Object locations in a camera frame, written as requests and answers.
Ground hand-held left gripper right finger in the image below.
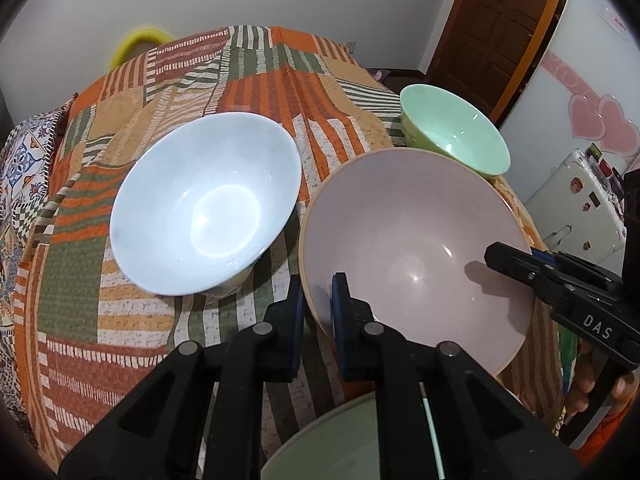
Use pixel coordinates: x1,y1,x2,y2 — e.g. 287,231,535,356
331,272,587,480

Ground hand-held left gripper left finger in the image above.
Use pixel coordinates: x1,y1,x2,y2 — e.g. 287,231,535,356
57,274,307,480

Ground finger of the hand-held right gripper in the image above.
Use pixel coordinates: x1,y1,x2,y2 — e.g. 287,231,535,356
483,241,578,311
530,247,625,293

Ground pink bowl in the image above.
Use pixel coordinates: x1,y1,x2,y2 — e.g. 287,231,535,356
298,148,535,379

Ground green plate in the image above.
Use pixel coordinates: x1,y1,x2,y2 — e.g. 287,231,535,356
260,390,447,480

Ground green bowl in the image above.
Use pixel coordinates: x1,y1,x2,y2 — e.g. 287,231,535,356
398,83,511,179

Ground white bowl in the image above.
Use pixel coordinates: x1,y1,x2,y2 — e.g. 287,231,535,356
108,112,304,297

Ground person's right forearm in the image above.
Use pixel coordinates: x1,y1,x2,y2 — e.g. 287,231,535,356
575,400,632,467

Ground person's right hand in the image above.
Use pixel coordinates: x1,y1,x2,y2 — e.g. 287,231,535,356
565,342,640,417

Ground green cloth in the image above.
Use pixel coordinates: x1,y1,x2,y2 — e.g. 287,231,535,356
557,329,577,397

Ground white suitcase with stickers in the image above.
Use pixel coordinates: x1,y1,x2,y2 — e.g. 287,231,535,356
522,148,629,267

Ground orange striped patchwork blanket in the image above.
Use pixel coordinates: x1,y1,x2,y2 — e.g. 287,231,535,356
14,24,568,463

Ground wooden wardrobe with white doors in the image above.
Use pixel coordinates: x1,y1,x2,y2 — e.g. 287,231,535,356
492,0,640,213

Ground brown wooden door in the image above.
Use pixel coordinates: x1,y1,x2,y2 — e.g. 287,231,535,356
424,0,572,122

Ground checkered patterned blanket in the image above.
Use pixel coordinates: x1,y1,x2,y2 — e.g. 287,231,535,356
0,92,79,413

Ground yellow foam tube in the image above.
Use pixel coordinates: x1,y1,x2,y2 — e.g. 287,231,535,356
108,24,174,72

